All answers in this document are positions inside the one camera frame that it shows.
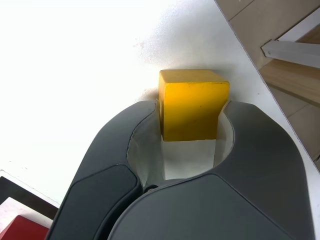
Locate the black tape square outline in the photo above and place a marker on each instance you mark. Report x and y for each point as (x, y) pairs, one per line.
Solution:
(15, 187)

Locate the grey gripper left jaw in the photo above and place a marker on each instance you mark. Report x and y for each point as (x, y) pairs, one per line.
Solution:
(100, 175)

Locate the red cube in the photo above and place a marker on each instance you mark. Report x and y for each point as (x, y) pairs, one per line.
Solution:
(22, 230)

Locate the white metal frame leg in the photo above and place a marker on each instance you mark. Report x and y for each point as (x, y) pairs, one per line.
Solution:
(295, 52)

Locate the yellow cube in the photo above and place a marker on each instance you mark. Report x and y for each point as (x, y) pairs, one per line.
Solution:
(192, 107)

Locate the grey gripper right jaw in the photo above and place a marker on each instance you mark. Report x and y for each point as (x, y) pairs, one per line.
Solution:
(225, 207)

